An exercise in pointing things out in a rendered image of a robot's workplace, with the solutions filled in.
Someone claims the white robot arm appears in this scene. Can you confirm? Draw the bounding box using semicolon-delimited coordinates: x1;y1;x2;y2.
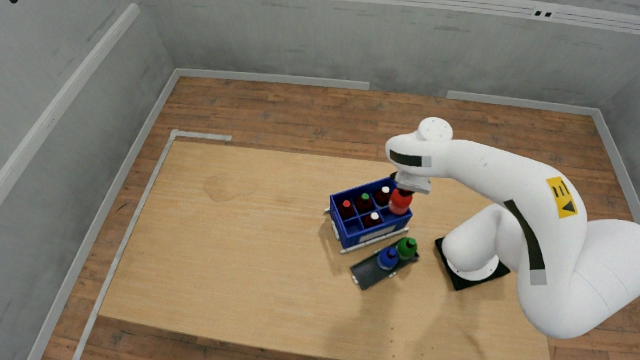
385;117;640;339

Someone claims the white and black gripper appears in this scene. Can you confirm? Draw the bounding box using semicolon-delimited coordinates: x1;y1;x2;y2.
389;169;431;196

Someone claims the dark brown bottle with white cap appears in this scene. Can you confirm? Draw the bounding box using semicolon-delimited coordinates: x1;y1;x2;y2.
373;187;391;209
362;213;381;230

